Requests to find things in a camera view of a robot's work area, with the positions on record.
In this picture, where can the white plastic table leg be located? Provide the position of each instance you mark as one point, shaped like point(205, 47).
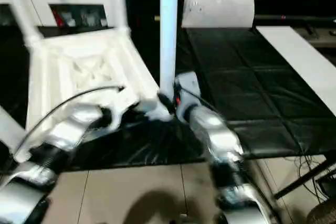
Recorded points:
point(22, 11)
point(10, 129)
point(168, 37)
point(120, 3)

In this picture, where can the white plastic table top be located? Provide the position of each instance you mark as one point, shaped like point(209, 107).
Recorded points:
point(65, 77)

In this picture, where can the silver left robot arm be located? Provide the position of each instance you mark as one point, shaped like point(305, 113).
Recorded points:
point(65, 127)

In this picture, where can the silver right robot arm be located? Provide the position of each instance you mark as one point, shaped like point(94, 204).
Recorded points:
point(220, 134)

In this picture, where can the white plastic chair shell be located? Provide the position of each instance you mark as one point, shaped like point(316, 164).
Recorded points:
point(220, 9)

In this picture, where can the small white jar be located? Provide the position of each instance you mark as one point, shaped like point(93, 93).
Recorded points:
point(103, 22)
point(68, 22)

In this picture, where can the red packet in cabinet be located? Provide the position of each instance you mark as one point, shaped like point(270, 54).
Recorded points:
point(58, 19)

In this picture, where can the white side table board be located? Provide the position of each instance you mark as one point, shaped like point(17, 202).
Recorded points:
point(302, 56)

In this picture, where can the black flat monitor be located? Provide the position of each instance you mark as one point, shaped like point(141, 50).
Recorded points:
point(294, 17)

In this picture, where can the black stand leg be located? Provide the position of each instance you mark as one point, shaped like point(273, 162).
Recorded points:
point(304, 179)

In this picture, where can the olive mottled bag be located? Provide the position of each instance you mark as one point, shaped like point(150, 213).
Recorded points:
point(323, 213)

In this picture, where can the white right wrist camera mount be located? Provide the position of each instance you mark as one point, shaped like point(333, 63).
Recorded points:
point(189, 85)

